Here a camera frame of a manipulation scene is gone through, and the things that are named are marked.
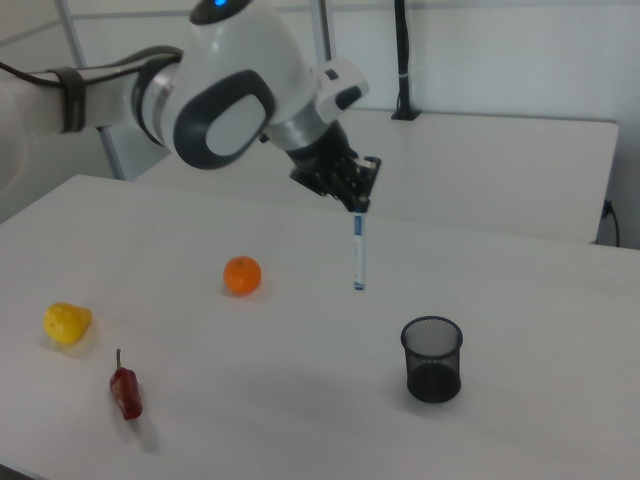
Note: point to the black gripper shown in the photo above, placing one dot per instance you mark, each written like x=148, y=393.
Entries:
x=322, y=155

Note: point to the blue white marker pen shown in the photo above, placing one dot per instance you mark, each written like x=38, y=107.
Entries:
x=358, y=250

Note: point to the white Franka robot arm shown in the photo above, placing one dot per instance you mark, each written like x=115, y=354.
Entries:
x=240, y=60

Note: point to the black mesh pen cup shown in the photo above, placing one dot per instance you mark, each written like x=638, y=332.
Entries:
x=432, y=375

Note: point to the white side table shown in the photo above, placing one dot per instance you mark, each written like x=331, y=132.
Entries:
x=475, y=165

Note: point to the orange mandarin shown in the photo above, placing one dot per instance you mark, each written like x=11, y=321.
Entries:
x=242, y=276

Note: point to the red chili pepper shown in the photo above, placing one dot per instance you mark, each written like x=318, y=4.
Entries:
x=127, y=395

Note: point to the black camera pole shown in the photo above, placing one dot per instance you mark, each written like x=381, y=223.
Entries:
x=402, y=60

